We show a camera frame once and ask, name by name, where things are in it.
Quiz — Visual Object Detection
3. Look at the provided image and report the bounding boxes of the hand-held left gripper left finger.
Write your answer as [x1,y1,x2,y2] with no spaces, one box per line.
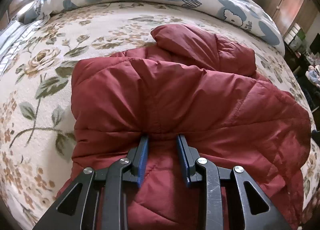
[32,135,150,230]

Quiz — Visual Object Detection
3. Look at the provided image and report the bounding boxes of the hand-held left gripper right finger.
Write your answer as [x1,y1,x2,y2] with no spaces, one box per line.
[176,134,292,230]

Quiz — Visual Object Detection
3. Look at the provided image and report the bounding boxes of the dark red puffer jacket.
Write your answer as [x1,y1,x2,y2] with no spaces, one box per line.
[56,23,313,230]

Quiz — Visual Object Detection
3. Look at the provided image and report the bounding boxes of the floral bed blanket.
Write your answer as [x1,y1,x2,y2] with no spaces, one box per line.
[0,1,320,230]

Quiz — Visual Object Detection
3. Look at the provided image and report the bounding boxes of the dark cluttered shelf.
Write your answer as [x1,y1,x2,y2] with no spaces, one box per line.
[284,22,320,110]

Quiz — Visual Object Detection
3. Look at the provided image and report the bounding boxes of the striped pillow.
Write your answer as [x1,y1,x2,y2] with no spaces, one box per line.
[0,17,48,75]

